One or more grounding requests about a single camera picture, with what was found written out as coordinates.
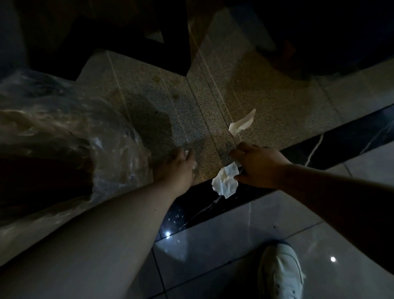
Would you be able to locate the white sneaker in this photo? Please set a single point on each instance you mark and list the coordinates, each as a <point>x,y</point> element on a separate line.
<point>281,274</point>

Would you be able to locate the clear plastic bag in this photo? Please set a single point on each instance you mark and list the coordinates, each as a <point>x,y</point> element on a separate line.
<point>61,138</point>

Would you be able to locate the torn white tissue piece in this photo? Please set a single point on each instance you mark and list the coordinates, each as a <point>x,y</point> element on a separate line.
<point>241,123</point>

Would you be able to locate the small white tissue scrap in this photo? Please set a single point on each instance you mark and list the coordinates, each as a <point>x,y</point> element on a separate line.
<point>194,164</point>

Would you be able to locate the person's left hand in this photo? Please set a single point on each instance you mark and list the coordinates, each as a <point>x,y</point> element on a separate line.
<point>175,172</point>

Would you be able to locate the person's right forearm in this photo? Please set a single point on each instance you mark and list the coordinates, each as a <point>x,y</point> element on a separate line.
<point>338,203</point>

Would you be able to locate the dark wooden furniture base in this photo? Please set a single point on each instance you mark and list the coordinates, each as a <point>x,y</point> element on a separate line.
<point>123,37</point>

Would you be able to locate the person's right thumb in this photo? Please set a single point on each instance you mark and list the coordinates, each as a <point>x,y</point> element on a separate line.
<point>244,178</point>

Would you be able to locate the dark round furniture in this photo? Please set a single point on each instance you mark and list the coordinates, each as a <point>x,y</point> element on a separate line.
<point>323,34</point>

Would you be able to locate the brown woven carpet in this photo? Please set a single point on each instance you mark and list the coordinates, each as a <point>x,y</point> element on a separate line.
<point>215,101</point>

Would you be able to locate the person's right hand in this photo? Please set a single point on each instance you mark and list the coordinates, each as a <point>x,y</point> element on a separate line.
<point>261,168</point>

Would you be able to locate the person's left forearm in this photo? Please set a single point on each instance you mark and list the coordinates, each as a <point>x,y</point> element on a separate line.
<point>92,246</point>

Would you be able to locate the person's left fingers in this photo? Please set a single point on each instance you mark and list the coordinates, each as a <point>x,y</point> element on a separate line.
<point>186,157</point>

